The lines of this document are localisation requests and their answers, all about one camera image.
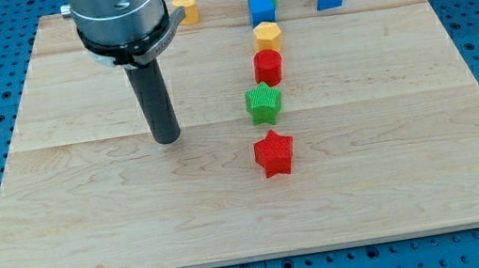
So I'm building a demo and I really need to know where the yellow heart block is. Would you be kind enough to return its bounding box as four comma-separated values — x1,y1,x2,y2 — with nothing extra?
172,0,200,25

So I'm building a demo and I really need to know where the red star block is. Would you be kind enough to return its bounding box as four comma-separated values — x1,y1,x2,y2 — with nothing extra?
253,130,294,178

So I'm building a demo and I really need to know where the yellow hexagon block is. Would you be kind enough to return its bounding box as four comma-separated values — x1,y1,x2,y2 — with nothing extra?
252,22,282,52

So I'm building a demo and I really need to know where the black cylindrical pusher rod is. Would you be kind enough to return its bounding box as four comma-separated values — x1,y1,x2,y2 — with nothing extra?
125,60,181,145

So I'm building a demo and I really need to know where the red cylinder block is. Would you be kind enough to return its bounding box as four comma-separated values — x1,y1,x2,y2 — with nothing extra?
253,49,282,87

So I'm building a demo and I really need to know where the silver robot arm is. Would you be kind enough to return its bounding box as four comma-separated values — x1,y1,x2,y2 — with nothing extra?
67,0,186,70

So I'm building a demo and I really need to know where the green star block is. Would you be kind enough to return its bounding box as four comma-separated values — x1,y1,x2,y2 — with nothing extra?
245,82,282,125

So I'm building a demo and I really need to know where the blue cube block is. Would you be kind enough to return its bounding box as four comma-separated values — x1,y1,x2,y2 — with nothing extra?
247,0,276,27

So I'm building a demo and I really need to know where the wooden board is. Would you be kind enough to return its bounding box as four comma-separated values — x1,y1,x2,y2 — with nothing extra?
0,0,479,268

